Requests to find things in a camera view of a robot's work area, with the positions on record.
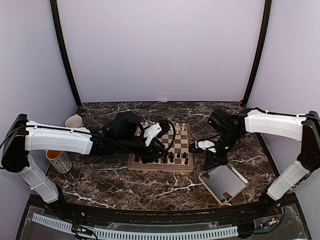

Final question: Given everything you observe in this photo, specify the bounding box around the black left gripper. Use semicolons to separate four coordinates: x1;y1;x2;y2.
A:
116;134;169;163

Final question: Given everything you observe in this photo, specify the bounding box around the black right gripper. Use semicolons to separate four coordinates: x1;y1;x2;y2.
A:
204;130;243;171

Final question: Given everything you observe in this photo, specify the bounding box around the dark queen piece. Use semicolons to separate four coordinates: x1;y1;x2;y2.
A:
169;151;175;163

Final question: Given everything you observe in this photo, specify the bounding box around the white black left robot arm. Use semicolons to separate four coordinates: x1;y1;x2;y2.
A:
0;112;173;218

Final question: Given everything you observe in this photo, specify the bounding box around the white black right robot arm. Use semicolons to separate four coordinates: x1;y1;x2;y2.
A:
195;107;320;217

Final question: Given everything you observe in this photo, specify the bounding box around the wooden chess board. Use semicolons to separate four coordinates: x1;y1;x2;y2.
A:
127;123;194;173

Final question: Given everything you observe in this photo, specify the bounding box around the small green circuit board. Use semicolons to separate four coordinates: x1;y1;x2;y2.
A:
71;224;93;236

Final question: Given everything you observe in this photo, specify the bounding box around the wooden tray with metal base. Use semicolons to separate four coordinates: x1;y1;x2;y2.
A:
198;163;249;206

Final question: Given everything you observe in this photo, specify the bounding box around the white rook right corner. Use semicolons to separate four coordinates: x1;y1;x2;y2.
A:
181;123;186;134

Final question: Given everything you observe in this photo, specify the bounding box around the patterned cup orange inside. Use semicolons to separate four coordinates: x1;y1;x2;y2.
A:
45;150;72;174

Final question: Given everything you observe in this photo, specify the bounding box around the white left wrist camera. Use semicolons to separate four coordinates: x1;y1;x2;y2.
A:
143;122;162;147

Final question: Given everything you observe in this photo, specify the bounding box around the black front mounting rail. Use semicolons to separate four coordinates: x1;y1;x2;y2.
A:
27;193;298;230

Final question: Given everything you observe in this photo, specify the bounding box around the white slotted cable duct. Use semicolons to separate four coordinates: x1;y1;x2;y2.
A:
31;213;239;240

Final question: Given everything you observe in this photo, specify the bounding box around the black right frame post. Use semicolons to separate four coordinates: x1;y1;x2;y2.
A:
239;0;272;107

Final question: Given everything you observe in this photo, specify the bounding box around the black frame post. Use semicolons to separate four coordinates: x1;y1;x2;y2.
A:
49;0;82;108
239;0;272;107

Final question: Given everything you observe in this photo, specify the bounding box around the black left frame post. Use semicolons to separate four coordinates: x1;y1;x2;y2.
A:
49;0;82;108

